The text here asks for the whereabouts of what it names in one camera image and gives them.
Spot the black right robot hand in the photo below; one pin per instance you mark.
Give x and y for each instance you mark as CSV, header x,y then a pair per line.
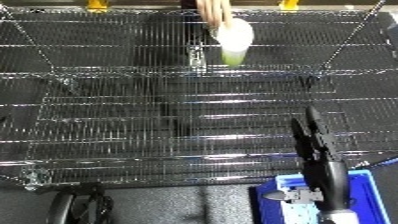
x,y
323,166

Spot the white paper cup green band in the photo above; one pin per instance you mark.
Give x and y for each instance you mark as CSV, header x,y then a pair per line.
x,y
235,38

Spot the pale right robot arm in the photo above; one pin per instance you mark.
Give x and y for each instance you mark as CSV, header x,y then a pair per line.
x,y
337,218

